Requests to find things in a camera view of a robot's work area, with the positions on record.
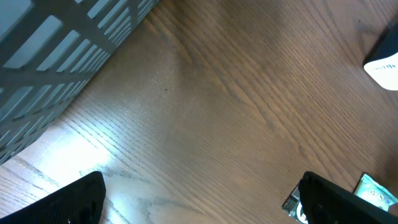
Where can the dark grey plastic basket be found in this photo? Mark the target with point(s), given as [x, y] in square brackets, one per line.
[50, 49]

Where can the white barcode scanner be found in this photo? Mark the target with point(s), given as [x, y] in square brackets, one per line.
[381, 62]

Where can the dark green Zam-Buk box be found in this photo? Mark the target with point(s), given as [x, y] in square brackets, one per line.
[293, 207]

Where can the light teal wipes pack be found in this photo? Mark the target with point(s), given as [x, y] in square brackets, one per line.
[371, 191]

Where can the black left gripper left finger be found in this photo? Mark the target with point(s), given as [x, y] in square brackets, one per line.
[79, 202]

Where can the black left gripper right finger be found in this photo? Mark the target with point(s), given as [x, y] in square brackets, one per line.
[324, 202]

